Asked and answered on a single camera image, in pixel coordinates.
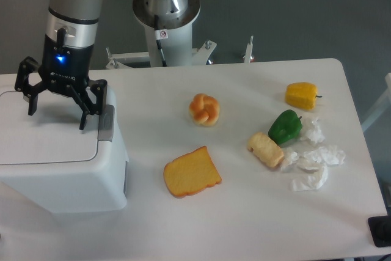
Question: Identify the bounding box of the crumpled white tissue upper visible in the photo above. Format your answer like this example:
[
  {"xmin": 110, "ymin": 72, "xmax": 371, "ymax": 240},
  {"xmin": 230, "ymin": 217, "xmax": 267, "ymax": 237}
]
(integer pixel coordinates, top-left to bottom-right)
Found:
[{"xmin": 300, "ymin": 117, "xmax": 325, "ymax": 145}]

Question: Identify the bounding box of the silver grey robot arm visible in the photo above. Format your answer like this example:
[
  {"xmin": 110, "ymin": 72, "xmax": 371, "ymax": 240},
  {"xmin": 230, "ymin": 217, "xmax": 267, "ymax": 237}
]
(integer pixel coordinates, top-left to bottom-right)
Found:
[{"xmin": 15, "ymin": 0, "xmax": 200, "ymax": 127}]

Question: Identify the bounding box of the crumpled white tissue middle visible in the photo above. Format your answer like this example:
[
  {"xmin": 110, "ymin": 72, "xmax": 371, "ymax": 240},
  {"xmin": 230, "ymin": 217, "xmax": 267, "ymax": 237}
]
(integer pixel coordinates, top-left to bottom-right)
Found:
[{"xmin": 296, "ymin": 145, "xmax": 346, "ymax": 172}]

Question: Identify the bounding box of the crumpled white tissue left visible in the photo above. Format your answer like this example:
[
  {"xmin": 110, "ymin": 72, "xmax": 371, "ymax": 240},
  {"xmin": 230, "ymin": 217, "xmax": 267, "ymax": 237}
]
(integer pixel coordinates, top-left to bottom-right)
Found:
[{"xmin": 280, "ymin": 147, "xmax": 299, "ymax": 172}]

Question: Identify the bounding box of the white frame at right edge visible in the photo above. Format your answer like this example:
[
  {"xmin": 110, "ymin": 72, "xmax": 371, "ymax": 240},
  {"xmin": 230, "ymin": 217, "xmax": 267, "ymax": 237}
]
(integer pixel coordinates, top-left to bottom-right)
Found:
[{"xmin": 361, "ymin": 73, "xmax": 390, "ymax": 132}]

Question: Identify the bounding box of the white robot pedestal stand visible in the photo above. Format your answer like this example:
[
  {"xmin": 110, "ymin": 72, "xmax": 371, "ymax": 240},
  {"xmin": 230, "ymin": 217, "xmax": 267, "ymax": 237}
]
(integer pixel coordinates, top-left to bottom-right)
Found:
[{"xmin": 105, "ymin": 25, "xmax": 256, "ymax": 70}]

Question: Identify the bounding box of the yellow corn piece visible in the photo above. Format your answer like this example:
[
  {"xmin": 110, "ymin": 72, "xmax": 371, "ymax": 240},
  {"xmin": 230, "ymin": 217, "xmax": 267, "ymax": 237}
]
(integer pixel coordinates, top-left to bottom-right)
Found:
[{"xmin": 285, "ymin": 82, "xmax": 322, "ymax": 111}]

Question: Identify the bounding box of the black device at table edge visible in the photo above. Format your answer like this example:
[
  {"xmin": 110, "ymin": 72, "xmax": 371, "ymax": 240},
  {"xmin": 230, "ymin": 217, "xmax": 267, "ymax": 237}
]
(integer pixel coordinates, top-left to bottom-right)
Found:
[{"xmin": 368, "ymin": 216, "xmax": 390, "ymax": 248}]

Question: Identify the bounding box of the crumpled white tissue lower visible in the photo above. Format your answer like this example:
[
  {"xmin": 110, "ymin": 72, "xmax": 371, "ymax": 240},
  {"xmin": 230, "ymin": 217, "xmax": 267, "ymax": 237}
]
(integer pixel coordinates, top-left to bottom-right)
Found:
[{"xmin": 290, "ymin": 166, "xmax": 329, "ymax": 192}]

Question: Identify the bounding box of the green bell pepper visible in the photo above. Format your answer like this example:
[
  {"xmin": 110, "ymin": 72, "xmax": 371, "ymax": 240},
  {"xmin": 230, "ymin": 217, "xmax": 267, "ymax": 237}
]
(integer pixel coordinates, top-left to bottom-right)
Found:
[{"xmin": 268, "ymin": 109, "xmax": 302, "ymax": 145}]

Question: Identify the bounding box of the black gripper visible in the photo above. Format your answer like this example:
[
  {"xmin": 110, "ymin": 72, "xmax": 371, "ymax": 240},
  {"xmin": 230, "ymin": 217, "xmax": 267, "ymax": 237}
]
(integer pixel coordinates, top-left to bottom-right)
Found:
[{"xmin": 14, "ymin": 28, "xmax": 108, "ymax": 130}]

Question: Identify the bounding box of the orange toast slice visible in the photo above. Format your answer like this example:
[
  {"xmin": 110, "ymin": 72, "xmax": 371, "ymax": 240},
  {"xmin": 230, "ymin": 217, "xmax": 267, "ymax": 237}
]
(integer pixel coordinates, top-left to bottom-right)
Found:
[{"xmin": 163, "ymin": 146, "xmax": 222, "ymax": 198}]

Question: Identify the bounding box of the knotted bread roll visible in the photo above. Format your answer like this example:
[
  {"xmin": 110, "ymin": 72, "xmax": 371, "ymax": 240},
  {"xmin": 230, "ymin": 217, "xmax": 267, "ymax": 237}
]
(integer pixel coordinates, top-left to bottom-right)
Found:
[{"xmin": 189, "ymin": 94, "xmax": 220, "ymax": 127}]

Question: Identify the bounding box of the pale yellow waffle pastry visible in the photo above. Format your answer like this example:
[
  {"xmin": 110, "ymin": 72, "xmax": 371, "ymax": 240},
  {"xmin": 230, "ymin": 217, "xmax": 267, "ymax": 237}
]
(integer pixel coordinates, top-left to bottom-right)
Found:
[{"xmin": 247, "ymin": 132, "xmax": 284, "ymax": 168}]

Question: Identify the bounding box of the white plastic trash can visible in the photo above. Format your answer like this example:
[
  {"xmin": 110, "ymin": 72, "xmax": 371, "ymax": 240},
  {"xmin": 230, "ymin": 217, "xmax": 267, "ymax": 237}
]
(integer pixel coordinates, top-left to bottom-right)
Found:
[{"xmin": 1, "ymin": 90, "xmax": 129, "ymax": 213}]

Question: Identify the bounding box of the crumpled white tissue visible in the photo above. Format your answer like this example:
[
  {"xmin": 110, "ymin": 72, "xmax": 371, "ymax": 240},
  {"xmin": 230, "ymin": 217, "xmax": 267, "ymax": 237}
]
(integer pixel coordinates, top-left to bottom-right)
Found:
[
  {"xmin": 280, "ymin": 147, "xmax": 299, "ymax": 172},
  {"xmin": 290, "ymin": 166, "xmax": 329, "ymax": 192},
  {"xmin": 300, "ymin": 117, "xmax": 325, "ymax": 145},
  {"xmin": 296, "ymin": 145, "xmax": 346, "ymax": 172}
]

